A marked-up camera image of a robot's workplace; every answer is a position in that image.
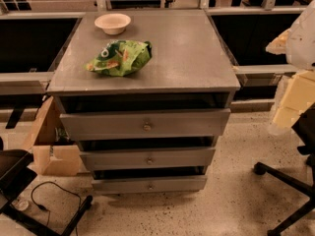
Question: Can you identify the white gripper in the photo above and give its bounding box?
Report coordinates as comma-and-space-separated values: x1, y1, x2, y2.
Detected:
268, 70, 315, 135

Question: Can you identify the grey bottom drawer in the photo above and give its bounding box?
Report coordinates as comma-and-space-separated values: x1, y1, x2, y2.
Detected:
92, 175, 207, 195

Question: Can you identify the grey drawer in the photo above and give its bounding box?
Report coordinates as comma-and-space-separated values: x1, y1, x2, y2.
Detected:
80, 147, 215, 171
92, 175, 207, 195
60, 109, 230, 141

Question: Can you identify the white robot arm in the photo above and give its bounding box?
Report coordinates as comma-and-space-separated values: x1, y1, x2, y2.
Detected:
266, 1, 315, 135

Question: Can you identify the grey top drawer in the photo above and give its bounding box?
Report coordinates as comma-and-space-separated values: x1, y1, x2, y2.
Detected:
60, 109, 230, 141

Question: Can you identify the grey drawer cabinet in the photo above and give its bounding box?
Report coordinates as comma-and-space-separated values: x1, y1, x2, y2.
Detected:
48, 10, 239, 180

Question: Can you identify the grey middle drawer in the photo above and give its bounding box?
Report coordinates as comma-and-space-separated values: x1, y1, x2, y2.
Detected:
80, 147, 215, 171

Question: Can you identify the black office chair right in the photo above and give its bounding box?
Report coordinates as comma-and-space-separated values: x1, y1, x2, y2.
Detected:
253, 106, 315, 236

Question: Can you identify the green chip bag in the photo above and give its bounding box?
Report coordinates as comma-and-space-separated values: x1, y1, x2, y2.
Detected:
85, 40, 152, 77

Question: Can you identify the white paper bowl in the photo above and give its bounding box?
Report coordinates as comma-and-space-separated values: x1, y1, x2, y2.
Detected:
94, 14, 131, 35

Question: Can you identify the cardboard box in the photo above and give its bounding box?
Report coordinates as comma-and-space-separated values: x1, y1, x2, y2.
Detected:
22, 97, 82, 177

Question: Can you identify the black chair left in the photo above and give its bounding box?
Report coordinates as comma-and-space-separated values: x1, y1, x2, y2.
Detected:
0, 148, 93, 236

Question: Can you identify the round clear lid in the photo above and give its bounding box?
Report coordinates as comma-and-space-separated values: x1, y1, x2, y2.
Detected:
13, 199, 30, 211

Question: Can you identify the black cable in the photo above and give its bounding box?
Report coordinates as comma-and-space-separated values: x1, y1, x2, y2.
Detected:
30, 180, 83, 236

